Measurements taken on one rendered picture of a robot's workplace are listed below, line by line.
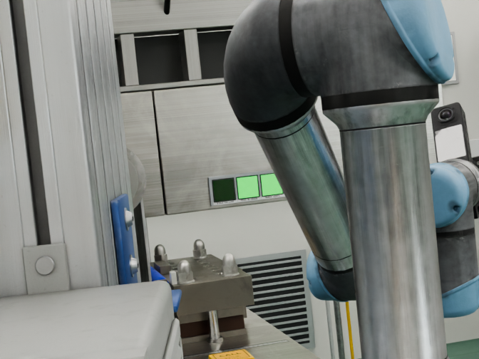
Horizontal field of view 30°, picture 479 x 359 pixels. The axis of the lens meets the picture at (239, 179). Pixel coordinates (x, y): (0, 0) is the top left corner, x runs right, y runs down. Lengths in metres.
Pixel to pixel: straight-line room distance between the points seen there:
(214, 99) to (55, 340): 1.75
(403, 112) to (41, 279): 0.41
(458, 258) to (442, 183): 0.10
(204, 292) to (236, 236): 2.79
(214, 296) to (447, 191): 0.80
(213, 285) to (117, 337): 1.38
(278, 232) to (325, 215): 3.57
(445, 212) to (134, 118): 1.15
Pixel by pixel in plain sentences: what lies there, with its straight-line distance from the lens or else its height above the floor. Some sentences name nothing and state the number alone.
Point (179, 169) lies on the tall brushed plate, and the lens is 2.14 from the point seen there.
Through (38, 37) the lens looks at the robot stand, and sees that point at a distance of 0.59.
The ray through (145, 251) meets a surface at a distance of 1.82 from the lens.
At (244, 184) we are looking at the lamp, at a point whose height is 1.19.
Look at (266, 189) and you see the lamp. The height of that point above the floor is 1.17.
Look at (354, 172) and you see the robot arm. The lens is 0.88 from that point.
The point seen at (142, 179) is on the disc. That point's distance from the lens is 1.79.
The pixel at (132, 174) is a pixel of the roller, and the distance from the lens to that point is 1.78.
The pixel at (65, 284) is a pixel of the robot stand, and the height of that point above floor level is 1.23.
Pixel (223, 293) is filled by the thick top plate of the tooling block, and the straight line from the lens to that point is 1.81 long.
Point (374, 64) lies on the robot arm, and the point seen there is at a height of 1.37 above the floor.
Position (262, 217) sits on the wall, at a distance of 4.61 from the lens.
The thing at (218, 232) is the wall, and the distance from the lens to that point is 4.56.
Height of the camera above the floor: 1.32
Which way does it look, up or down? 3 degrees down
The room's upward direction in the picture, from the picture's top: 6 degrees counter-clockwise
